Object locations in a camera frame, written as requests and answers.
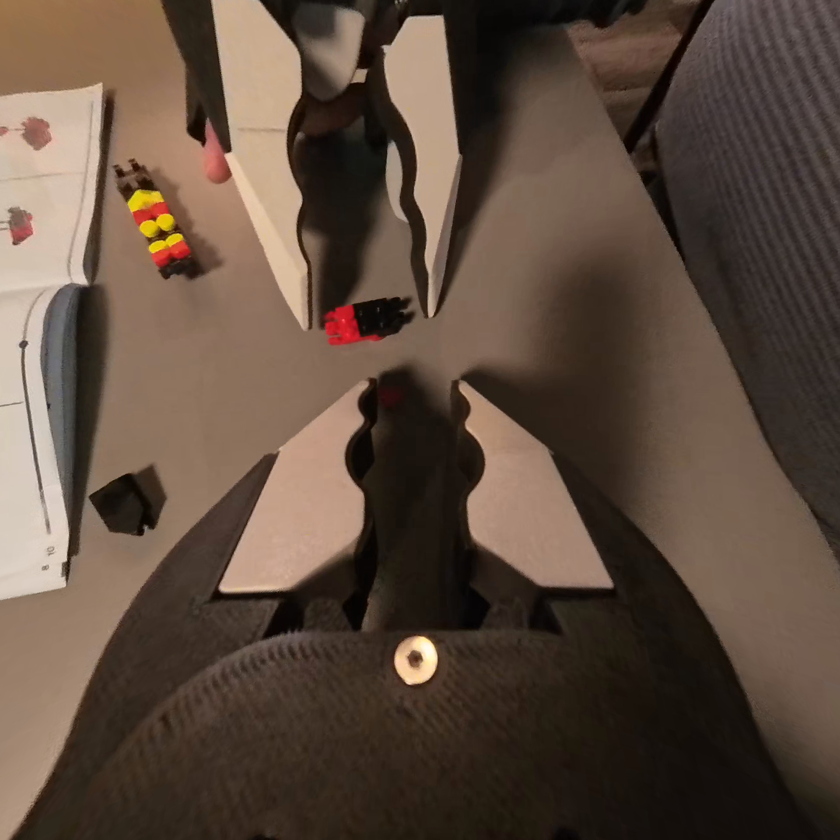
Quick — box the black yellow red brick assembly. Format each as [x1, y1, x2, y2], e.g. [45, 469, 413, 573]
[112, 157, 202, 281]

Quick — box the building instruction booklet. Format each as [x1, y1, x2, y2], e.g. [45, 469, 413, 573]
[0, 82, 107, 601]

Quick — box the black metal leg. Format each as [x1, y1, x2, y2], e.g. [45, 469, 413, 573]
[622, 0, 718, 155]

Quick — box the red and black brick assembly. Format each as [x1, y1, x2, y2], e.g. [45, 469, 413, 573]
[322, 295, 416, 347]

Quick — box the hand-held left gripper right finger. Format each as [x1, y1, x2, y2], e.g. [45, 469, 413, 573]
[449, 378, 618, 627]

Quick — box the person's grey ribbed clothing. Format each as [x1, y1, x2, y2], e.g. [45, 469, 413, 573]
[656, 0, 840, 562]

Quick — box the small black block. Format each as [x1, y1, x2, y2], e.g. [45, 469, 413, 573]
[87, 465, 168, 538]

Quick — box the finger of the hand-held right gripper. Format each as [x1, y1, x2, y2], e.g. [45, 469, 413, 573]
[382, 12, 465, 320]
[210, 0, 315, 331]

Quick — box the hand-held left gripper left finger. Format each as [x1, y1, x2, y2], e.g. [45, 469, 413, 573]
[217, 377, 380, 631]

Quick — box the person's right hand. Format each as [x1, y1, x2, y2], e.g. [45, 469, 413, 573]
[202, 120, 233, 186]

